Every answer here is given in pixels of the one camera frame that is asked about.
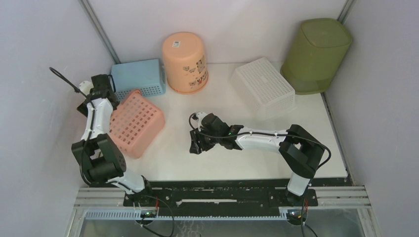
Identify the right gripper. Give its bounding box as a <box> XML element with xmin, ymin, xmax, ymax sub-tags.
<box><xmin>189</xmin><ymin>127</ymin><xmax>221</xmax><ymax>155</ymax></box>

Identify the blue plastic basket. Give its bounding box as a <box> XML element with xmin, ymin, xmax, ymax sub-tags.
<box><xmin>111</xmin><ymin>59</ymin><xmax>166</xmax><ymax>102</ymax></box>

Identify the pink plastic basket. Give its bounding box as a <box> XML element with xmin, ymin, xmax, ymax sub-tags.
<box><xmin>109</xmin><ymin>89</ymin><xmax>165</xmax><ymax>158</ymax></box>

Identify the clear white plastic tray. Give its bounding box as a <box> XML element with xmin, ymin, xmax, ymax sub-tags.
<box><xmin>230</xmin><ymin>57</ymin><xmax>295</xmax><ymax>120</ymax></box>

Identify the orange capybara bucket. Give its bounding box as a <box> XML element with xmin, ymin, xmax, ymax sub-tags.
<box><xmin>162</xmin><ymin>32</ymin><xmax>209</xmax><ymax>94</ymax></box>

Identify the green mesh waste bin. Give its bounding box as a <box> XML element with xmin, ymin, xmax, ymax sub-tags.
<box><xmin>280</xmin><ymin>18</ymin><xmax>352</xmax><ymax>95</ymax></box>

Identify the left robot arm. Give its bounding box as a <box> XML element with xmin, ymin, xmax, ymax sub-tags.
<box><xmin>71</xmin><ymin>74</ymin><xmax>155</xmax><ymax>206</ymax></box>

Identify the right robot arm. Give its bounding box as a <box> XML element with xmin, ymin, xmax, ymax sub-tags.
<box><xmin>188</xmin><ymin>112</ymin><xmax>332</xmax><ymax>205</ymax></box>

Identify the right black cable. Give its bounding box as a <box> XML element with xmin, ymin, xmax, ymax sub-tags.
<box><xmin>188</xmin><ymin>113</ymin><xmax>332</xmax><ymax>237</ymax></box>

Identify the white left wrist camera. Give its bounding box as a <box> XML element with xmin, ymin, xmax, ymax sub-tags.
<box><xmin>78</xmin><ymin>80</ymin><xmax>93</xmax><ymax>97</ymax></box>

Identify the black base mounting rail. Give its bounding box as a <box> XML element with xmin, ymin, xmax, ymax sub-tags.
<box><xmin>123</xmin><ymin>179</ymin><xmax>319</xmax><ymax>217</ymax></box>

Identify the white toothed cable duct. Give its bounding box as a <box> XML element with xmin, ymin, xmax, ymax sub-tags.
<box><xmin>84</xmin><ymin>209</ymin><xmax>290</xmax><ymax>221</ymax></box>

